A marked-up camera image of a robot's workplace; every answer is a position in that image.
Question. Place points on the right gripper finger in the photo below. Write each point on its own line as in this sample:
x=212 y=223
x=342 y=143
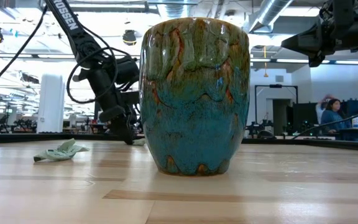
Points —
x=309 y=48
x=309 y=35

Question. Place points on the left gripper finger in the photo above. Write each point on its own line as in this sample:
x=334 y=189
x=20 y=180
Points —
x=126 y=130

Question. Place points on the green white sachet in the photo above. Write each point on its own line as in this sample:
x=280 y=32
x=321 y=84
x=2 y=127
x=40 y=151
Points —
x=139 y=142
x=61 y=152

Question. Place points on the black background robot arm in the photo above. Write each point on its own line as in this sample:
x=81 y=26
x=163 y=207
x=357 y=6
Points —
x=258 y=128

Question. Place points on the person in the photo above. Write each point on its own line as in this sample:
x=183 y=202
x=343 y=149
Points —
x=322 y=105
x=334 y=118

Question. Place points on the black background monitor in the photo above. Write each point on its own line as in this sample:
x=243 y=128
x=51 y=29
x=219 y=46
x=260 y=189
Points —
x=304 y=116

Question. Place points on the white room pillar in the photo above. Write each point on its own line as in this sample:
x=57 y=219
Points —
x=51 y=102

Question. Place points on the teal green glazed ceramic vase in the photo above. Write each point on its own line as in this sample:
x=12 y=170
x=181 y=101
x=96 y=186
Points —
x=194 y=109

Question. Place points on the white wipes canister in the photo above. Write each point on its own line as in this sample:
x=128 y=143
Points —
x=356 y=122

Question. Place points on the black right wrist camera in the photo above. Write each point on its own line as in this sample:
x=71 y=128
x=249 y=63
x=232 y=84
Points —
x=316 y=60

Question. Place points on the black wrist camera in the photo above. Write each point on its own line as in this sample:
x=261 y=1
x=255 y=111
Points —
x=112 y=113
x=316 y=60

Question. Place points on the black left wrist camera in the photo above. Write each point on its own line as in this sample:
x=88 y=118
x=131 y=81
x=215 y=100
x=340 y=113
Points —
x=112 y=113

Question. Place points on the long ceiling light rail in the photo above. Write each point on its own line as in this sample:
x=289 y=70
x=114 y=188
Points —
x=272 y=60
x=33 y=56

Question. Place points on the silver spiral ventilation duct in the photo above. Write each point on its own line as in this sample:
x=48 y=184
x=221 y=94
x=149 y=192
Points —
x=267 y=14

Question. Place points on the black background gantry frame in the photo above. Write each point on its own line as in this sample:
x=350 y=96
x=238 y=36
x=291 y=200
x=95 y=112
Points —
x=275 y=86

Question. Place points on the black aluminium table frame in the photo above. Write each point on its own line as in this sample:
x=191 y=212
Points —
x=42 y=137

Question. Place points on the grey ribbed ceiling duct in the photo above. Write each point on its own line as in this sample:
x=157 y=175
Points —
x=172 y=12

